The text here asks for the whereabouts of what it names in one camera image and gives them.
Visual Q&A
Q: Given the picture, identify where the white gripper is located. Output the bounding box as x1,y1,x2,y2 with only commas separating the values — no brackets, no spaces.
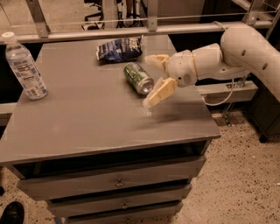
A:
143,50,197,108

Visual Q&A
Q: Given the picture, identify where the green soda can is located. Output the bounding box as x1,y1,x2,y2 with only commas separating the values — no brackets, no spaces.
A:
123,62,154,95

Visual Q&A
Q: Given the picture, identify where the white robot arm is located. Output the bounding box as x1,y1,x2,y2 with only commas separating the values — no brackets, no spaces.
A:
143,24,280,109

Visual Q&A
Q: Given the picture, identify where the blue chip bag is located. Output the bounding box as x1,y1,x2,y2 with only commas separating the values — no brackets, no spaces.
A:
96,36,143,62

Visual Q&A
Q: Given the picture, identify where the top grey drawer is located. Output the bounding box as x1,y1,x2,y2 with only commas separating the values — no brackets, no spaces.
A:
17,156,206,200

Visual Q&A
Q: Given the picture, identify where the grey drawer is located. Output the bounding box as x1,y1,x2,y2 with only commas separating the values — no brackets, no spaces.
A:
69,201,183,224
17,156,206,200
48,184,192,217

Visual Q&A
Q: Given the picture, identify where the grey drawer cabinet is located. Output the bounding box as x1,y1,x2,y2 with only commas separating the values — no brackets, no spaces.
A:
0,34,222,224

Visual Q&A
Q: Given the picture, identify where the clear plastic water bottle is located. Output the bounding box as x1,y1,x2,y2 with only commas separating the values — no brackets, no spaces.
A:
2,31,48,100

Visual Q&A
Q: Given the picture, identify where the bottom grey drawer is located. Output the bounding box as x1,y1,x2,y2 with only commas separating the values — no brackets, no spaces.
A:
69,201,183,224

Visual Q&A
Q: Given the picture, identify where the middle grey drawer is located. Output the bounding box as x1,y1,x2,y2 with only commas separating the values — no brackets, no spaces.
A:
48,184,192,217

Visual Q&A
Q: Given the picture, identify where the black shoe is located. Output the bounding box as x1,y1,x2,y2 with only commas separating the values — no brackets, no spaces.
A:
0,201,25,224

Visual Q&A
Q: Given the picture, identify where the white cable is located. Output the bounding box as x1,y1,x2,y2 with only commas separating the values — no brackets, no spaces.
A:
203,20,236,107

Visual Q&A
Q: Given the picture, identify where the metal railing frame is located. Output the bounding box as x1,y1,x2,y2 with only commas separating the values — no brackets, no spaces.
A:
0,0,279,43

